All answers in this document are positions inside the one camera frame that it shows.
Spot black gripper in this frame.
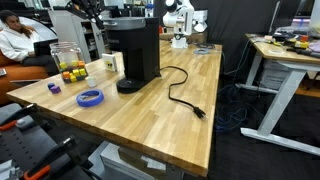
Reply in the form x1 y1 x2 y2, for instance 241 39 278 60
65 0 106 30

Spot black Keurig coffee maker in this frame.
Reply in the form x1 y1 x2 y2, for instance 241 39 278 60
103 17 162 95

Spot white coffee pod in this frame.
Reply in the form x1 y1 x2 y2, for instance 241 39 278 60
85 76 98 89

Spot white cabinet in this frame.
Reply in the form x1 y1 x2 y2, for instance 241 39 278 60
48 9 111 64

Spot glass jar of coloured cubes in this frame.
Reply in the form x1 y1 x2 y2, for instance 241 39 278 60
49 41 90 85

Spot white box on table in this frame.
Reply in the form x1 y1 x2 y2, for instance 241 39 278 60
101 53 119 73

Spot black laptop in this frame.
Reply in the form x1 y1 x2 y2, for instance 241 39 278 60
33 38 59 57

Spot seated person in white hoodie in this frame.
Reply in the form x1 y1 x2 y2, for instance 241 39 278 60
0 9 60 76

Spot purple cube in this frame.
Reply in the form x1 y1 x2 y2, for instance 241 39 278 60
49 85 62 95

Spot blue masking tape roll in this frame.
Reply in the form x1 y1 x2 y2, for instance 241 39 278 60
75 88 105 108

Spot orange sofa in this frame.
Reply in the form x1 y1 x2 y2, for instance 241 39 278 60
0 49 50 106

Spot clear tape roll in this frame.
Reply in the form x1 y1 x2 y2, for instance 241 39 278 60
193 48 211 56

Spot black curtain backdrop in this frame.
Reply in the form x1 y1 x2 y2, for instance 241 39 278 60
189 0 279 79

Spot black perforated mounting board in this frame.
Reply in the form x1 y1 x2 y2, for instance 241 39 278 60
0 103 101 180

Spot white box under table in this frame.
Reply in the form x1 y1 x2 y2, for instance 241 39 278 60
88 141 185 180

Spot white drawer unit under desk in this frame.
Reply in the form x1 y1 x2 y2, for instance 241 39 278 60
259 61 292 91

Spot white-legged wooden desk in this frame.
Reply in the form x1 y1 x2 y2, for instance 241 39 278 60
234 33 320 157

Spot yellow and black tool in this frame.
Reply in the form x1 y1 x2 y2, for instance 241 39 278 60
283 37 311 50

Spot black power cord with plug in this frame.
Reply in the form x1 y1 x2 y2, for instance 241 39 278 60
159 65 209 121

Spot black coiled cable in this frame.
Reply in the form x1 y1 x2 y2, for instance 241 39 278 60
194 42 217 51

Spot blue floor cables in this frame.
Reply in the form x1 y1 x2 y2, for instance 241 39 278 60
214 83 265 133

